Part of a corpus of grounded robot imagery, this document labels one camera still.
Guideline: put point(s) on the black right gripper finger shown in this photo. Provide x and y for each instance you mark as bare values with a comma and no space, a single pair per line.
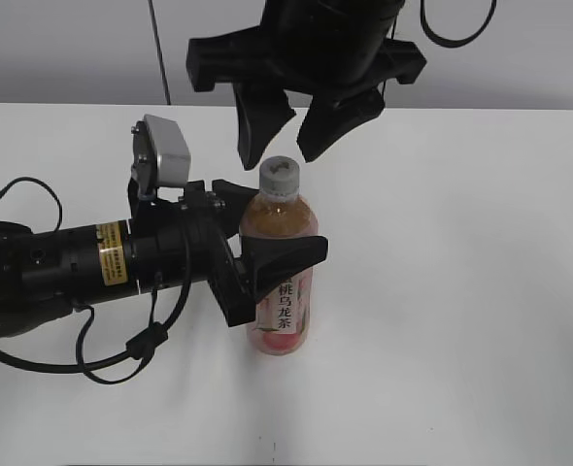
262,112
327,121

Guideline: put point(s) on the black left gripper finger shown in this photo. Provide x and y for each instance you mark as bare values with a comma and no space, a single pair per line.
270,262
230,203

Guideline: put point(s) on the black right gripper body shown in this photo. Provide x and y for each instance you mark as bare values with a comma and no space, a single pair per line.
333,49

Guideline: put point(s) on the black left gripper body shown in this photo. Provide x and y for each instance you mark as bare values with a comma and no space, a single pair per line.
180,243

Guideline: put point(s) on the white bottle cap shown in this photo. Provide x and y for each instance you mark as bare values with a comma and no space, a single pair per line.
279,177

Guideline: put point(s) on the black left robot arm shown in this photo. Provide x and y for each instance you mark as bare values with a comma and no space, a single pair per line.
47,276

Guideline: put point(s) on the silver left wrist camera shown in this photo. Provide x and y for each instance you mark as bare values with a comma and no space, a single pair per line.
161,156

